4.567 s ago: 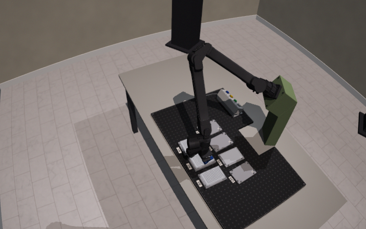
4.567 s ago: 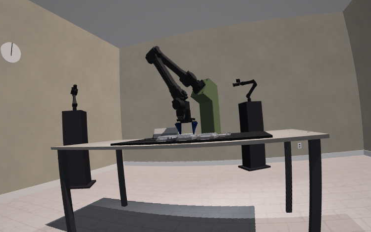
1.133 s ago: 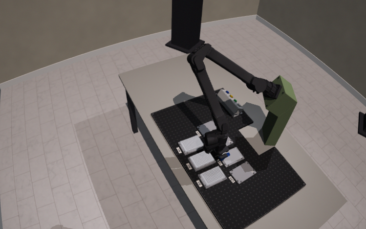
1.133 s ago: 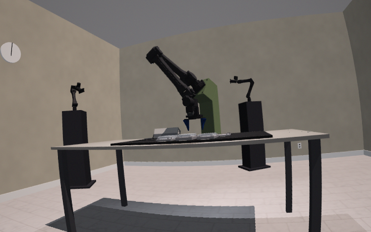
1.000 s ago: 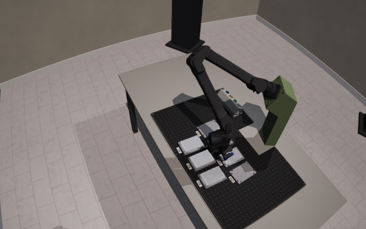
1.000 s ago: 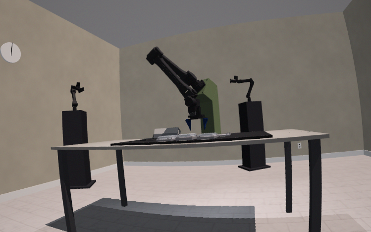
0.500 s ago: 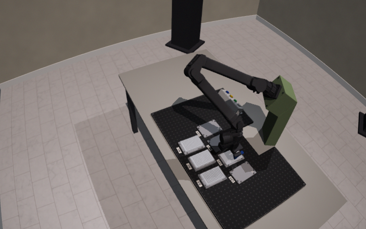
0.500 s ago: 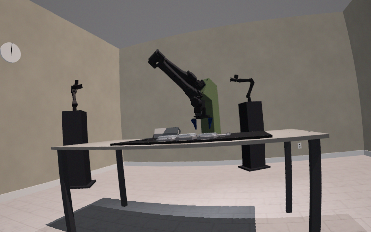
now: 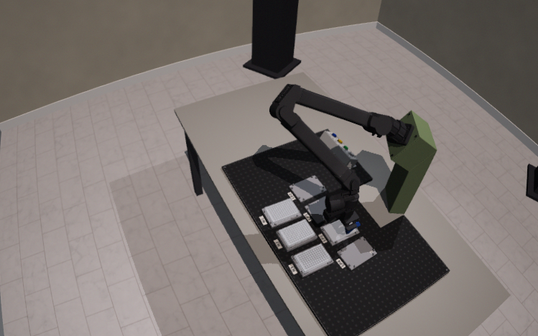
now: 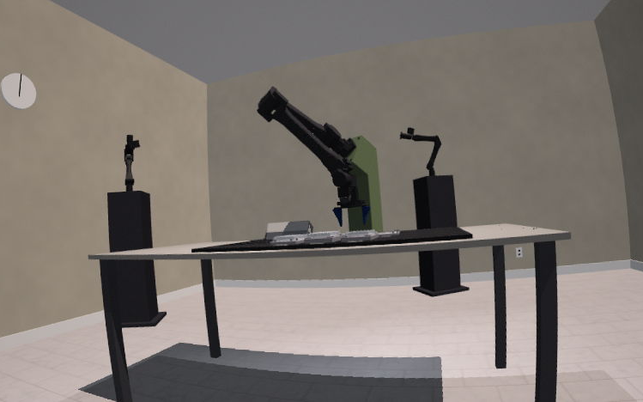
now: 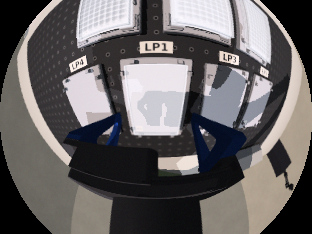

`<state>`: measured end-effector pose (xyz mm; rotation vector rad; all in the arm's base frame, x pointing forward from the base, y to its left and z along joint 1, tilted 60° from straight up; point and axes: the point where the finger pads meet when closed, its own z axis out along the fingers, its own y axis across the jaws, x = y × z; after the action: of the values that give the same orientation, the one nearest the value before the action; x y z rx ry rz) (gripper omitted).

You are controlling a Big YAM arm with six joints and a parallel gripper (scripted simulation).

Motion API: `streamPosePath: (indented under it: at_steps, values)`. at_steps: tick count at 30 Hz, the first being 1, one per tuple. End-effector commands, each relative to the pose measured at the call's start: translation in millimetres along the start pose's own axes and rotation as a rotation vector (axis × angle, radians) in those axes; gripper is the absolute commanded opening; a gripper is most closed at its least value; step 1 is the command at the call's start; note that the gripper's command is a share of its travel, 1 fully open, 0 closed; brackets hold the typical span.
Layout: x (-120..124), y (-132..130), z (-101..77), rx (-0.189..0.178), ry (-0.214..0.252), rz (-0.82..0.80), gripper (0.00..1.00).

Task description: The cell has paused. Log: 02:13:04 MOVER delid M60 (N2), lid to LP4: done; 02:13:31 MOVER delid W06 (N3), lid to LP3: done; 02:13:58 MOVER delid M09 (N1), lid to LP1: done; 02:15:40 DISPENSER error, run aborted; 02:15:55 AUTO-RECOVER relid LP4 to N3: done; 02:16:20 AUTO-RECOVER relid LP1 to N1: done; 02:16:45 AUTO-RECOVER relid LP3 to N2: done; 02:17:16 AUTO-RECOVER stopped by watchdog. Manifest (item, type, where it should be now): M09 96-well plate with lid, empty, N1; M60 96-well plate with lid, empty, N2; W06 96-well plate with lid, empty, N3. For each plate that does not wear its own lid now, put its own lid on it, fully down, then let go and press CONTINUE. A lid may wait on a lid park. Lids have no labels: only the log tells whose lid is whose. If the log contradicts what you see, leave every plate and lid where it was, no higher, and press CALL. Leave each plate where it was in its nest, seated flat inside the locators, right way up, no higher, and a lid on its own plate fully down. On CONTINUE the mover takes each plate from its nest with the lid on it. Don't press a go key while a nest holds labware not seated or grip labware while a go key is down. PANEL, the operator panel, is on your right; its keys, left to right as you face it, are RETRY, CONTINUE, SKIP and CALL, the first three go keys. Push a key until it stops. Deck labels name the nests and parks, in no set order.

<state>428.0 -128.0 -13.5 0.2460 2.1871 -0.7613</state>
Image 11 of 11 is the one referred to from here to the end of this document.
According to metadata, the white operator button panel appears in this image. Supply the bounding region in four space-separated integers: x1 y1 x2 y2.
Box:
236 132 270 171

